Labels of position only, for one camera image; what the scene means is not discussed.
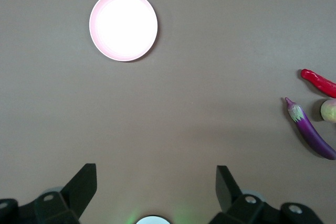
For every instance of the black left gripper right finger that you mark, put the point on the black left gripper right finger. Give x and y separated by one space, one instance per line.
228 190

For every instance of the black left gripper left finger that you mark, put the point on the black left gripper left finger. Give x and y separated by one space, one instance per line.
76 190

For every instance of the purple eggplant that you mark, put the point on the purple eggplant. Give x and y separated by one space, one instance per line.
309 132

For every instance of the yellow pink peach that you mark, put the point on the yellow pink peach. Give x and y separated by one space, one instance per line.
329 111

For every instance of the red chili pepper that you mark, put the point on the red chili pepper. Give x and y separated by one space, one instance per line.
320 82

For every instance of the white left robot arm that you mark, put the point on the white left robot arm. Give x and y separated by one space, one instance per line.
153 221

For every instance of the pink round plate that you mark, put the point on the pink round plate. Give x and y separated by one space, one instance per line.
123 26

